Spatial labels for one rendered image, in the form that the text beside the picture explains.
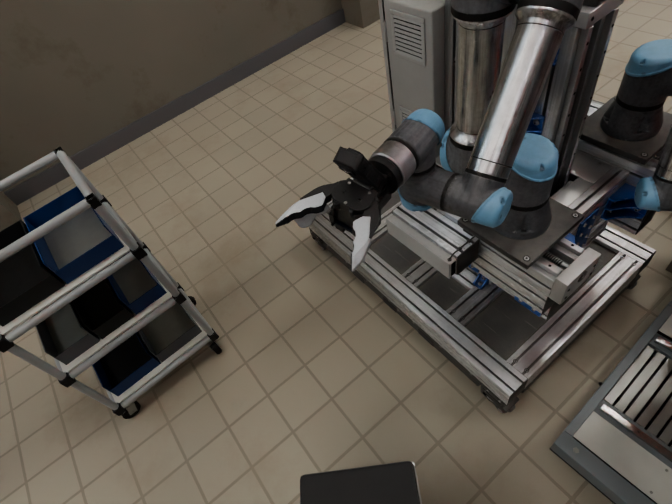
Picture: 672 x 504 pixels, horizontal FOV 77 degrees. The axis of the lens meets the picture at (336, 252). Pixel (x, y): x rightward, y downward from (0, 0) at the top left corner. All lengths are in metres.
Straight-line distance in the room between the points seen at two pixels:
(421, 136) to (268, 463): 1.43
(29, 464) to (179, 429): 0.68
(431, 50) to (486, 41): 0.35
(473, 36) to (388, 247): 1.19
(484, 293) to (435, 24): 1.00
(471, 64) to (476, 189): 0.28
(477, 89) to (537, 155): 0.20
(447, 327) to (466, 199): 0.94
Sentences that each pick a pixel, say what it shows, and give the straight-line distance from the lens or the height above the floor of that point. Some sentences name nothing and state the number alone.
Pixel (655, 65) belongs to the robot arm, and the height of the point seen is 1.03.
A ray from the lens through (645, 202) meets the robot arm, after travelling 1.18.
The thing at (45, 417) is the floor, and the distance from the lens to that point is 2.50.
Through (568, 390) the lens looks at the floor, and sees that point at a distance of 1.89.
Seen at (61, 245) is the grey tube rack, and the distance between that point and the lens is 1.74.
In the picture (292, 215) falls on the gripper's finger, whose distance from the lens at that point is 0.68.
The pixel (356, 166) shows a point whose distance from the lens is 0.62.
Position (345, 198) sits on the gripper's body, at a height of 1.25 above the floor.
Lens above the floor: 1.71
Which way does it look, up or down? 50 degrees down
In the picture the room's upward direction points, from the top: 18 degrees counter-clockwise
